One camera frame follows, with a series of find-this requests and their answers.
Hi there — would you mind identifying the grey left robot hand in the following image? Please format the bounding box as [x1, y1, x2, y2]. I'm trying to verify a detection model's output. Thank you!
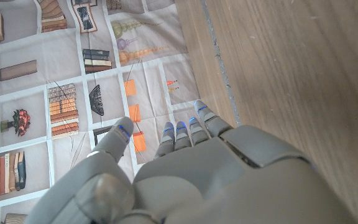
[23, 100, 358, 224]

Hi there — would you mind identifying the printed bookshelf backdrop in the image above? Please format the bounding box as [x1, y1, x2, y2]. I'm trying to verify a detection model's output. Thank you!
[0, 0, 202, 224]

